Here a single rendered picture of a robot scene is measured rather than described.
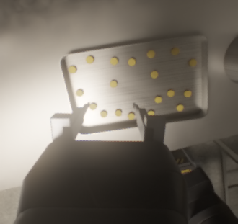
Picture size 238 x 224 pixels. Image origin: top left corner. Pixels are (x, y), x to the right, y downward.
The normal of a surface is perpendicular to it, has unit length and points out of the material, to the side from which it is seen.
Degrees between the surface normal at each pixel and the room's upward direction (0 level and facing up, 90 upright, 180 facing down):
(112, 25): 0
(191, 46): 0
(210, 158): 0
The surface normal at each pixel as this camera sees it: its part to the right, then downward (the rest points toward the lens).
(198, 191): -0.32, -0.65
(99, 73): 0.01, 0.30
